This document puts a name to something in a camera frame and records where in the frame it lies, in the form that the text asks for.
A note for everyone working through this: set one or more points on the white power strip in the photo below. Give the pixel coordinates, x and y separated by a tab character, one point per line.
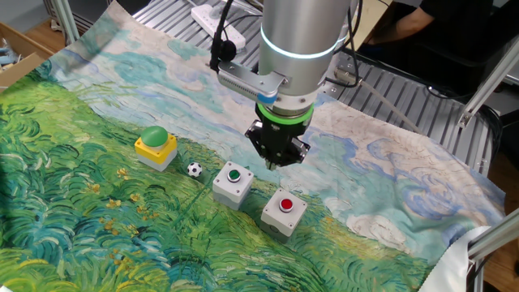
207	18

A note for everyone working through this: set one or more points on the aluminium frame post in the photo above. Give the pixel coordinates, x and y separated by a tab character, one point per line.
67	20
494	237
486	87

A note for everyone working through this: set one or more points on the painted landscape cloth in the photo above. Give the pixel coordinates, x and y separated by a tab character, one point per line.
101	227

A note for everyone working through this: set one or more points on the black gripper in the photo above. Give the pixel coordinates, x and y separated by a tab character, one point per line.
280	138

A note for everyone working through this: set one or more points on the tan wooden board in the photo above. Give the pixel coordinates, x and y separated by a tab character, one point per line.
371	24

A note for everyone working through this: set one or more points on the yellow box green mushroom button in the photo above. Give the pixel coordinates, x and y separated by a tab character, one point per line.
156	152

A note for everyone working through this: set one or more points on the person in black shirt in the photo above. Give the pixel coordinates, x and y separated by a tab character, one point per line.
466	24

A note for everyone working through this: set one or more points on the grey box green push button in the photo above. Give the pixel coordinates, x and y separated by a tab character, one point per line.
231	190

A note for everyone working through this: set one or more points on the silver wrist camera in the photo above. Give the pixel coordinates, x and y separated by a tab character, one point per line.
243	81

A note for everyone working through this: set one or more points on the grey box red push button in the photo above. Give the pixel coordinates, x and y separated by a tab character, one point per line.
280	221

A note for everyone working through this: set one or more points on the small soccer ball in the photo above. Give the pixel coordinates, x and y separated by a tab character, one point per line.
194	170

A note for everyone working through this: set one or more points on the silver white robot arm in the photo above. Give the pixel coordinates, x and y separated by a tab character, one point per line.
300	48

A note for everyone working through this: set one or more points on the bare person forearm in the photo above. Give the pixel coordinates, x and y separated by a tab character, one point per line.
405	26

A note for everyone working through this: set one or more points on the cardboard box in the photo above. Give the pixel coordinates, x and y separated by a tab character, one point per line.
24	61

